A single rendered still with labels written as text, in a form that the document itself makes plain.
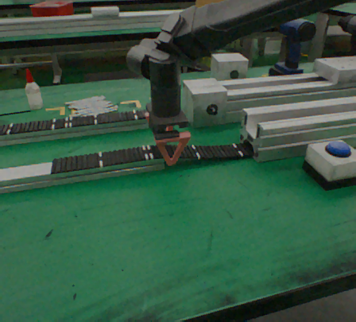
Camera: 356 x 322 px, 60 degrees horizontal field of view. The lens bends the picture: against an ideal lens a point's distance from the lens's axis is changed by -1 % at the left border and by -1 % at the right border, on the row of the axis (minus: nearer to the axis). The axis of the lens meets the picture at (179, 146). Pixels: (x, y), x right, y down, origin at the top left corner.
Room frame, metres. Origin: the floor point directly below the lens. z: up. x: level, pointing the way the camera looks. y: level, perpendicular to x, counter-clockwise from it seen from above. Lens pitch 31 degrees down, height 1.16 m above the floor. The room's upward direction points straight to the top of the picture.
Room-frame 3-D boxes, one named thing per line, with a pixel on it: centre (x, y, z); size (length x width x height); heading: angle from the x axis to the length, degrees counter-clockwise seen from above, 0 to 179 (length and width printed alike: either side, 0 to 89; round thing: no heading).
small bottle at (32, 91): (0.84, 0.42, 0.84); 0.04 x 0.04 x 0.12
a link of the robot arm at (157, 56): (0.56, 0.03, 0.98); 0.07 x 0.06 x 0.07; 35
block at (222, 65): (1.03, -0.17, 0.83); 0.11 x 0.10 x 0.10; 11
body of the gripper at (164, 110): (0.55, 0.03, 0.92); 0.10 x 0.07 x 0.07; 15
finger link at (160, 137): (0.53, 0.02, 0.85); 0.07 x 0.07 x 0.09; 15
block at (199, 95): (0.76, -0.07, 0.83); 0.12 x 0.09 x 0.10; 15
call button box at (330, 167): (0.51, -0.30, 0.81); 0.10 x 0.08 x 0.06; 15
